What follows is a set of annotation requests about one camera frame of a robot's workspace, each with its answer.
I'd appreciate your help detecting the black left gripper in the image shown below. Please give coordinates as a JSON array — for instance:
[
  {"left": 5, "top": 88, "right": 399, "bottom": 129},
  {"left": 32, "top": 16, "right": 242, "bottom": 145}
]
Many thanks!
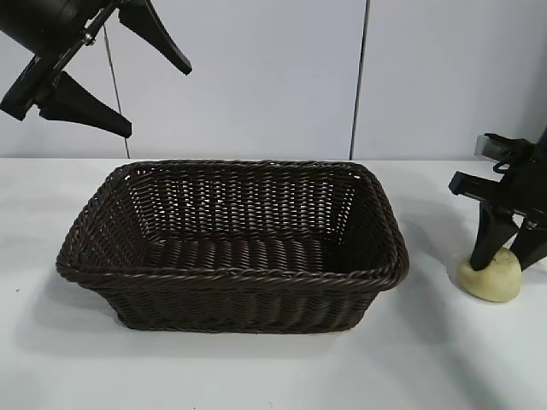
[{"left": 0, "top": 0, "right": 194, "bottom": 139}]

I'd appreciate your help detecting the dark brown woven basket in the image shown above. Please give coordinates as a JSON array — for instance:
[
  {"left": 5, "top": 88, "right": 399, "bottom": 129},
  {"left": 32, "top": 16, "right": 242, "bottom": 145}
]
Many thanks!
[{"left": 55, "top": 159, "right": 411, "bottom": 343}]

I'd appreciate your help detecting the pale yellow egg yolk pastry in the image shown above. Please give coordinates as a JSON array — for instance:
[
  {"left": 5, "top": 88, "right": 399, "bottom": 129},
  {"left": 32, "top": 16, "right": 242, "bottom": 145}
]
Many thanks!
[{"left": 457, "top": 247, "right": 524, "bottom": 304}]

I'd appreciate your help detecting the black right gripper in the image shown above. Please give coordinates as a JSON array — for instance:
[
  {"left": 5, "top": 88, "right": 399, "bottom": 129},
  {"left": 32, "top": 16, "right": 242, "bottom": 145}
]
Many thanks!
[{"left": 448, "top": 127, "right": 547, "bottom": 272}]

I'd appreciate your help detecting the grey right wrist camera bracket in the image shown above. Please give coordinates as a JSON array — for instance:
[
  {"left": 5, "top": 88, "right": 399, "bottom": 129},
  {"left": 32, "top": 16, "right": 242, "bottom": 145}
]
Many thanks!
[{"left": 473, "top": 132, "right": 515, "bottom": 162}]

